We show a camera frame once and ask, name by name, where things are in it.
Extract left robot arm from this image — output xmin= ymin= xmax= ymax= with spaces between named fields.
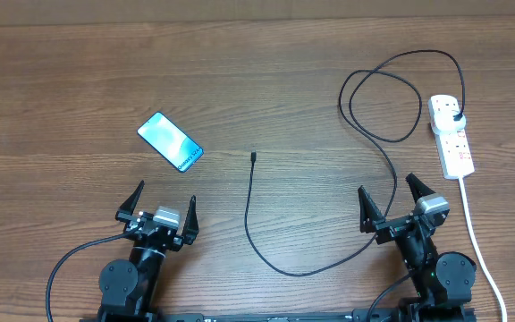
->
xmin=97 ymin=182 xmax=199 ymax=321

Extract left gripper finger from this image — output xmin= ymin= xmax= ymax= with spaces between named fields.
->
xmin=182 ymin=195 xmax=199 ymax=245
xmin=117 ymin=181 xmax=145 ymax=215

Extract white power strip cord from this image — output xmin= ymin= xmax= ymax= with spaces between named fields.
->
xmin=457 ymin=176 xmax=509 ymax=322

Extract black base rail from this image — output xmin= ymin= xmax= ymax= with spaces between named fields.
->
xmin=80 ymin=308 xmax=477 ymax=322

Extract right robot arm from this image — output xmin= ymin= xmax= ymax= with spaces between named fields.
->
xmin=352 ymin=174 xmax=477 ymax=321

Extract white charger plug adapter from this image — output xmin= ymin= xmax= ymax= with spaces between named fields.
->
xmin=431 ymin=110 xmax=467 ymax=135

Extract white power strip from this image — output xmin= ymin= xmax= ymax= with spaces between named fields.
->
xmin=427 ymin=95 xmax=475 ymax=180

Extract blue Galaxy smartphone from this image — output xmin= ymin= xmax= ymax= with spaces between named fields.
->
xmin=137 ymin=112 xmax=204 ymax=173

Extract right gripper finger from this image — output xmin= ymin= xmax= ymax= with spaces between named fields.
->
xmin=358 ymin=186 xmax=384 ymax=233
xmin=405 ymin=173 xmax=435 ymax=202

